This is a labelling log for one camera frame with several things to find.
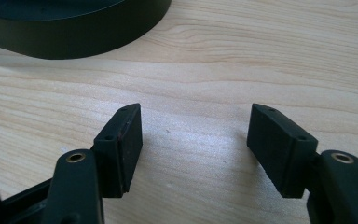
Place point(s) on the black round container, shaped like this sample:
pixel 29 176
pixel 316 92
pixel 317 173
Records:
pixel 59 34

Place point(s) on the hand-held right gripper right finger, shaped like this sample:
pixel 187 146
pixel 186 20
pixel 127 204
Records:
pixel 279 155

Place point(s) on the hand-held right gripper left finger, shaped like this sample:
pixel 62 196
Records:
pixel 118 155

